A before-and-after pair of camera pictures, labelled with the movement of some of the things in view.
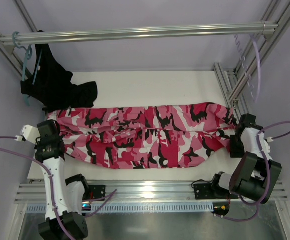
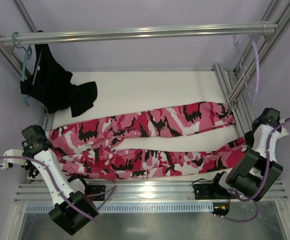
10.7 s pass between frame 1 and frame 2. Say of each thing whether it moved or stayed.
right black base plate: stayed
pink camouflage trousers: moved
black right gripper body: moved
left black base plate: stayed
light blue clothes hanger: stayed
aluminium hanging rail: stayed
